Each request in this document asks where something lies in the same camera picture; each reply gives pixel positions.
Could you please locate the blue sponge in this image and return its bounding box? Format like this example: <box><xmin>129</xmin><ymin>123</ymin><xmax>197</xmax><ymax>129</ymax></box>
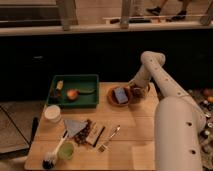
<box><xmin>114</xmin><ymin>87</ymin><xmax>128</xmax><ymax>104</ymax></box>

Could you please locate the green plastic tray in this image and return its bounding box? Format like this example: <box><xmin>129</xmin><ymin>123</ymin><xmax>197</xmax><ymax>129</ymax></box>
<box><xmin>46</xmin><ymin>74</ymin><xmax>99</xmax><ymax>108</ymax></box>

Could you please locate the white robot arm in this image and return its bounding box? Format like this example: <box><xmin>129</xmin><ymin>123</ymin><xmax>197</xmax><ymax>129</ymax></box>
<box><xmin>129</xmin><ymin>51</ymin><xmax>206</xmax><ymax>171</ymax></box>

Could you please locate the grey triangular cloth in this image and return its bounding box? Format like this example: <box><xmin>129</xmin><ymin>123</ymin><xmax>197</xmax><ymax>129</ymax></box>
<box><xmin>64</xmin><ymin>119</ymin><xmax>87</xmax><ymax>138</ymax></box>

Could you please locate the red bowl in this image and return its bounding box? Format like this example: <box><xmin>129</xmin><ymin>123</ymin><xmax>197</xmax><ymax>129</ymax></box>
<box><xmin>107</xmin><ymin>86</ymin><xmax>132</xmax><ymax>107</ymax></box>

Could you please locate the white dish brush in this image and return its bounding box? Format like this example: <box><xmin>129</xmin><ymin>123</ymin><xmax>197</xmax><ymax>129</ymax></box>
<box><xmin>42</xmin><ymin>131</ymin><xmax>68</xmax><ymax>170</ymax></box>

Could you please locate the orange peach fruit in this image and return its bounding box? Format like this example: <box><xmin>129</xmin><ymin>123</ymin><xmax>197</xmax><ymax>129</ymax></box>
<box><xmin>66</xmin><ymin>89</ymin><xmax>79</xmax><ymax>101</ymax></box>

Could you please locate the green cucumber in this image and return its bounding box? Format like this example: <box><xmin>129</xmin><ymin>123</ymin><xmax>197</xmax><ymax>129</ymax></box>
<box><xmin>78</xmin><ymin>89</ymin><xmax>95</xmax><ymax>94</ymax></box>

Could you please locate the white cup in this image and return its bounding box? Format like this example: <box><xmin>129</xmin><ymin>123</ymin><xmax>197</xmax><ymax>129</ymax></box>
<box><xmin>44</xmin><ymin>105</ymin><xmax>61</xmax><ymax>123</ymax></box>

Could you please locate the brown patterned packet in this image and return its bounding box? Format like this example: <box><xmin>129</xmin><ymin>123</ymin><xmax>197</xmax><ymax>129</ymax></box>
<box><xmin>74</xmin><ymin>119</ymin><xmax>92</xmax><ymax>145</ymax></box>

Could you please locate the green cup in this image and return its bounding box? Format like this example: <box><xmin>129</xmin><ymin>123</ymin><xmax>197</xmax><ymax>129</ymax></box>
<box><xmin>58</xmin><ymin>142</ymin><xmax>74</xmax><ymax>160</ymax></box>

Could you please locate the silver fork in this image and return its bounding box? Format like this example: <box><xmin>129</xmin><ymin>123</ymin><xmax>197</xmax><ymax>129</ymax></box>
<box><xmin>98</xmin><ymin>125</ymin><xmax>121</xmax><ymax>153</ymax></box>

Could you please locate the white box with black pen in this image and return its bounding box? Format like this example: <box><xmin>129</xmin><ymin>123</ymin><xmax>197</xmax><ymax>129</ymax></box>
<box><xmin>86</xmin><ymin>123</ymin><xmax>105</xmax><ymax>146</ymax></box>

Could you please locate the dark round item in tray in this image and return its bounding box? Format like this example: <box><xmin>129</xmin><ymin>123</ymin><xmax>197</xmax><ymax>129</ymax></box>
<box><xmin>49</xmin><ymin>89</ymin><xmax>61</xmax><ymax>101</ymax></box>

